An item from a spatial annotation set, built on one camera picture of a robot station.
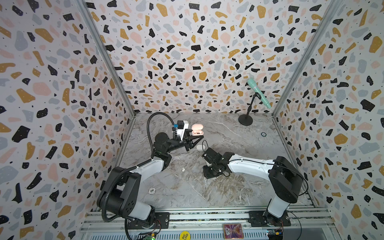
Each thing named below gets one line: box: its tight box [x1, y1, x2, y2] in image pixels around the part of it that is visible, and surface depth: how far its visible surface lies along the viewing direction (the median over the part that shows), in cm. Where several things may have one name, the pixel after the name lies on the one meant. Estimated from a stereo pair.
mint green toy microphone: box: [247, 78, 272, 109], surface depth 99 cm
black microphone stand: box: [238, 92, 262, 126], surface depth 119 cm
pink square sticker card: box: [223, 223, 244, 240], surface depth 71 cm
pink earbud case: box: [191, 123, 204, 136], surface depth 74 cm
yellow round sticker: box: [179, 230, 191, 240], surface depth 71 cm
